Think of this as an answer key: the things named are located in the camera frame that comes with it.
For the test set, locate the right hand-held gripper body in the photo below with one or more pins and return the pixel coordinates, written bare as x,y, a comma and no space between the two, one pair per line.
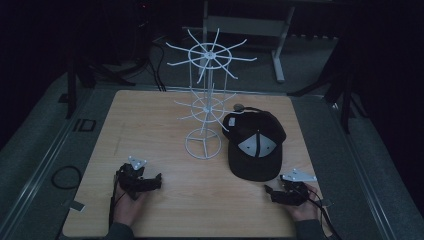
295,188

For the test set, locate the grey tape piece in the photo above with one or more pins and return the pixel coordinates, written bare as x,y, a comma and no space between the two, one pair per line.
76,205
327,202

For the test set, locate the black tripod stand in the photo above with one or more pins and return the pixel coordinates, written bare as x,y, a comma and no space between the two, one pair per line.
345,90
71,83

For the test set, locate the person's left hand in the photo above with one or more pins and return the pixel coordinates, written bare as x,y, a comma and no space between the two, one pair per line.
128,208

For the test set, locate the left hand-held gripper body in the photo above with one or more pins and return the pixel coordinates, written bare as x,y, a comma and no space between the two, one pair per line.
130,176

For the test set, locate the person's right hand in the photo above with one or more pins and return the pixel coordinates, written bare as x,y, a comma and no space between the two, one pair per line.
305,210

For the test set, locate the grey metal table frame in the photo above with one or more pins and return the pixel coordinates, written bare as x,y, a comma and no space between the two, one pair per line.
253,26

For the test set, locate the black baseball cap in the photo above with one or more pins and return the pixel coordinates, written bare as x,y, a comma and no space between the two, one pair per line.
255,146

